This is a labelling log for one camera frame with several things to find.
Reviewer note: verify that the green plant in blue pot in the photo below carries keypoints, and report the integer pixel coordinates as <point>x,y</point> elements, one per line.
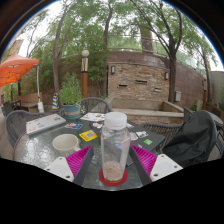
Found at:
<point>70,95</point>

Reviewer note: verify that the black laptop with stickers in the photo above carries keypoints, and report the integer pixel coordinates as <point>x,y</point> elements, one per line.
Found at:
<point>146,136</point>

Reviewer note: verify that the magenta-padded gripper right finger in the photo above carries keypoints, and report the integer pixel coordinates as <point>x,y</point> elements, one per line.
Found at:
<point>165,168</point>

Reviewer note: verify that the tree with dark forked trunk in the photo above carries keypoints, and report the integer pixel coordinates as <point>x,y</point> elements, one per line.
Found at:
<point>172,83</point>

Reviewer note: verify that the flat round red coaster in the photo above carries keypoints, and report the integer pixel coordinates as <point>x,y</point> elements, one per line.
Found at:
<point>101,178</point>

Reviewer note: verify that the grey wall utility box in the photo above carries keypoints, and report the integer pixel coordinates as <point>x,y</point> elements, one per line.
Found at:
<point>178,96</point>

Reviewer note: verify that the tree with slender leaning trunk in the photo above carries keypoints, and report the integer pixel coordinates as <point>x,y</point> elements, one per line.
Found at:
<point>55,73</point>

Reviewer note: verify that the globe-topped wooden lamp post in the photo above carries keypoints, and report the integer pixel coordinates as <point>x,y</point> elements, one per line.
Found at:
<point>85,76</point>

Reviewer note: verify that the silver laptop with stickers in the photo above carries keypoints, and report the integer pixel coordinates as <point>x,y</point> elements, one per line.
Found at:
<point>45,124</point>

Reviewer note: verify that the wooden bench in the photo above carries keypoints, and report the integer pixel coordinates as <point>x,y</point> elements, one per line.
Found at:
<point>28,100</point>

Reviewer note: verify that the slim wooden lamp post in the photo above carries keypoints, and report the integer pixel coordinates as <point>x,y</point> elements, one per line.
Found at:
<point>205,93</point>

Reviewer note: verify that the round grey patio table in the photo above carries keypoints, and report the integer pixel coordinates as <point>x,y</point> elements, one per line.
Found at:
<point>216,117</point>

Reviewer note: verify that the black jacket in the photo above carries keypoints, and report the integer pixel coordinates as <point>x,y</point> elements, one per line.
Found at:
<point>193,138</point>

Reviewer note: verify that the white ribbed mug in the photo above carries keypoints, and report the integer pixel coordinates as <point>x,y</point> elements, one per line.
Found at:
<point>65,143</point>

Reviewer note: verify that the white printed paper sheet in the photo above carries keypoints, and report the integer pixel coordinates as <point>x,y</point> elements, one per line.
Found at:
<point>92,116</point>

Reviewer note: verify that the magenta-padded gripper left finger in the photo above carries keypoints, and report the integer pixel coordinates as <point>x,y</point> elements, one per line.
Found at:
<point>59,168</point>

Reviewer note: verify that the dark wicker chair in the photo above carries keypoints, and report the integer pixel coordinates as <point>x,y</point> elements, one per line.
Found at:
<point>8,107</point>

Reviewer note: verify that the blue yellow striped cone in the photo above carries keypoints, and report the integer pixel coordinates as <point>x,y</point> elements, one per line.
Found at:
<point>55,101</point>

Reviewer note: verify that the grey wicker armchair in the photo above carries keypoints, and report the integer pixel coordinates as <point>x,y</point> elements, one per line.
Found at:
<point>96,105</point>
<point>16,125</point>
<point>163,131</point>

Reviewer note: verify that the clear plastic bottle white cap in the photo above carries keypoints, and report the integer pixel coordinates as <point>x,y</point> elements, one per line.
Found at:
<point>115,146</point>

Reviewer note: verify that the black wall lantern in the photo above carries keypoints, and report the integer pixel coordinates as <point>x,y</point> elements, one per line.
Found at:
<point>113,69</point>
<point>166,75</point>

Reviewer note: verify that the orange patio umbrella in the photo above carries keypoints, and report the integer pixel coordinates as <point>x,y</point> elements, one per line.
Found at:
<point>16,68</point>

